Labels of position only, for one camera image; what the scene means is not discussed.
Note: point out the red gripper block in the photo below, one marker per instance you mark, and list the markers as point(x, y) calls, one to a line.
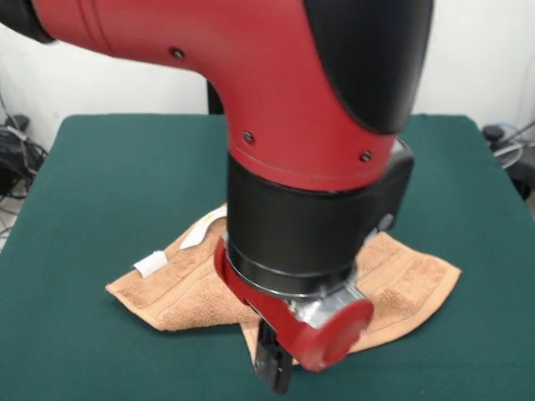
point(326, 334)

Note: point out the tan terry towel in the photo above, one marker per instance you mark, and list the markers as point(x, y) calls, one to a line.
point(188, 284)

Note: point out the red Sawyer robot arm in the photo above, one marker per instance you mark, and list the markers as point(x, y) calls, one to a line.
point(292, 104)

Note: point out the dark green table cloth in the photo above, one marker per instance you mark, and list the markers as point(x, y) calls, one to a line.
point(104, 167)

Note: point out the black equipment base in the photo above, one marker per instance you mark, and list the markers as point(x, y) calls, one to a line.
point(524, 171)

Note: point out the black plug device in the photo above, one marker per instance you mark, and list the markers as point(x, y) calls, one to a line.
point(493, 133)

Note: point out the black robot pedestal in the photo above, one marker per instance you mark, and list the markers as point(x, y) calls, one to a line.
point(215, 100)

